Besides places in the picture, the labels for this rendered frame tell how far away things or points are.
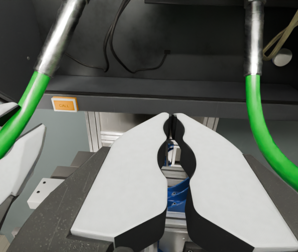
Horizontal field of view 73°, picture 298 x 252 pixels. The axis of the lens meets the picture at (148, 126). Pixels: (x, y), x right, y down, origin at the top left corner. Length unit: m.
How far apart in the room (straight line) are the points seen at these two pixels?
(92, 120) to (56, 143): 0.63
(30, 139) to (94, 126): 1.22
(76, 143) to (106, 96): 1.41
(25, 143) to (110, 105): 0.29
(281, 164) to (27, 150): 0.19
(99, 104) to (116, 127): 0.93
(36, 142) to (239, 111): 0.39
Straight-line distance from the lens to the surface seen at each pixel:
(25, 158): 0.18
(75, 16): 0.22
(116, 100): 0.44
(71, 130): 1.77
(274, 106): 0.49
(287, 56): 0.58
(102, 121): 1.37
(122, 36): 0.52
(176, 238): 0.81
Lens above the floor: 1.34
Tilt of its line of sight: 58 degrees down
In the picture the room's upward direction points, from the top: 173 degrees counter-clockwise
